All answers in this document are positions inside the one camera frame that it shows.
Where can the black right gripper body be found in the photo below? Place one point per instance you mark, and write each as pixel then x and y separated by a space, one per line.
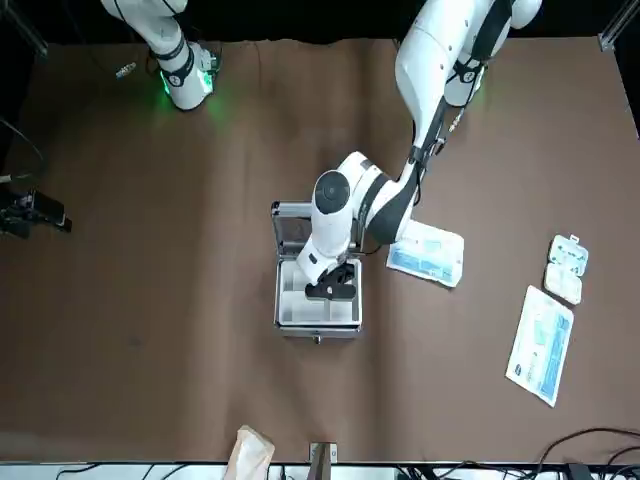
pixel 17 217

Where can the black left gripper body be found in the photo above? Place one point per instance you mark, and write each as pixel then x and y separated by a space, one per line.
pixel 344 272

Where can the white plastic partition tray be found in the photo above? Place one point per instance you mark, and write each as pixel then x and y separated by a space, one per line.
pixel 305 310

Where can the aluminium first-aid case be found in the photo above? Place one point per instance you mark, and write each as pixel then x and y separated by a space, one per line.
pixel 320 332

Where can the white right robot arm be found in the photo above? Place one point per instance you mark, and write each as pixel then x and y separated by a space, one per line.
pixel 175 55

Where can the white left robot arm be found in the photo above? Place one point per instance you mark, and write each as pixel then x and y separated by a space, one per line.
pixel 425 65

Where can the open white plastic pill box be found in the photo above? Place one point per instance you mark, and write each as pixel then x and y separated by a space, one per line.
pixel 567 270

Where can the large flat blue white packet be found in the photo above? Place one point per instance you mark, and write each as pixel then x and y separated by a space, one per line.
pixel 425 255

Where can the long white teal pouch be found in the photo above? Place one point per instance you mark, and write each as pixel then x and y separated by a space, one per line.
pixel 542 345

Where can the black power adapter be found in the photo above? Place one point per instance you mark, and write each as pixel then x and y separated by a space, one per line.
pixel 580 471

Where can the aluminium profile post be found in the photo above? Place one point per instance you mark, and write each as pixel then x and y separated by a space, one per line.
pixel 322 460

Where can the aluminium frame strut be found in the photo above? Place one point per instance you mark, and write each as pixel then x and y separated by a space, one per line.
pixel 616 25

